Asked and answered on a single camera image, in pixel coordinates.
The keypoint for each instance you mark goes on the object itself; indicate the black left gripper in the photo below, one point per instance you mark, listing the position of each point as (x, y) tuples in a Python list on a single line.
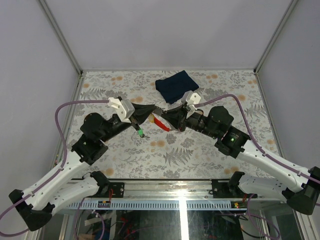
[(138, 119)]

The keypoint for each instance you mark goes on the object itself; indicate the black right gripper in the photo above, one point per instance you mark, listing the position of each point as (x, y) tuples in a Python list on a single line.
[(177, 117)]

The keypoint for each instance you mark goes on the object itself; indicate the key with yellow tag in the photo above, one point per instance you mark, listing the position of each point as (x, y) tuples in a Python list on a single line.
[(151, 118)]

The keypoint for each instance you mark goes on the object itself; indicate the steel key holder red handle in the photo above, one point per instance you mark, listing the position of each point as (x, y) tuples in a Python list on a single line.
[(157, 113)]

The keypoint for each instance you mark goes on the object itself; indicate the key with green tag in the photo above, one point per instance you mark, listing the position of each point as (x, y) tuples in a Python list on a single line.
[(142, 134)]

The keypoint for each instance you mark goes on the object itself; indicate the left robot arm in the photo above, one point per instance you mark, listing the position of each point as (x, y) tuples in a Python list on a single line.
[(38, 203)]

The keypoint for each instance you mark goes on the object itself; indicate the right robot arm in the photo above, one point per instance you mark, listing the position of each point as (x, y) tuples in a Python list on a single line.
[(296, 185)]

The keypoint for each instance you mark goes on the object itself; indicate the folded dark blue cloth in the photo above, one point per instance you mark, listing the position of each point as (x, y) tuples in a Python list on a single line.
[(174, 87)]

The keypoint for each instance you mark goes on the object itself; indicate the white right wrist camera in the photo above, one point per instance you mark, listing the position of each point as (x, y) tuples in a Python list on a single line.
[(190, 99)]

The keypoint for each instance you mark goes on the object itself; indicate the aluminium table edge rail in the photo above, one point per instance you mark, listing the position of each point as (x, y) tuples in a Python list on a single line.
[(167, 190)]

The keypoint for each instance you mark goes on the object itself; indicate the perforated cable duct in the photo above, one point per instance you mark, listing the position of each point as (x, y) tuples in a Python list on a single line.
[(220, 205)]

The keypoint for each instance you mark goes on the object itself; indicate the left aluminium frame post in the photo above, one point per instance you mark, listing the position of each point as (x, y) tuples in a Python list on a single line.
[(59, 35)]

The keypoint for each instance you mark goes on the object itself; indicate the aluminium frame post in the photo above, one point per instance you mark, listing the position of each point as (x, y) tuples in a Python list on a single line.
[(288, 12), (59, 35)]

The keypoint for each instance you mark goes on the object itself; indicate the right aluminium frame post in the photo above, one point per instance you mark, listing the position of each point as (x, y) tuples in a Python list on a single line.
[(288, 12)]

